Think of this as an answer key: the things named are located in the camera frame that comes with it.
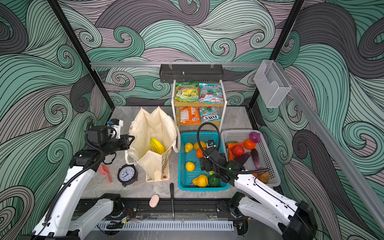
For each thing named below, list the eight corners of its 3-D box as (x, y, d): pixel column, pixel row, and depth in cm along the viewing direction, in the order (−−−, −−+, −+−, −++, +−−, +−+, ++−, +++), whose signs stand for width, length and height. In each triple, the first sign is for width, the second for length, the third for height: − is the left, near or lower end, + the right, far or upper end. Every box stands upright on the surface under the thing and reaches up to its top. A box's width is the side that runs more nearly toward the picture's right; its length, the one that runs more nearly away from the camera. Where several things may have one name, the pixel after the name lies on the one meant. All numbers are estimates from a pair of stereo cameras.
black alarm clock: (121, 188, 82) (119, 186, 79) (117, 170, 88) (115, 168, 86) (140, 179, 85) (139, 177, 82) (135, 162, 92) (133, 160, 89)
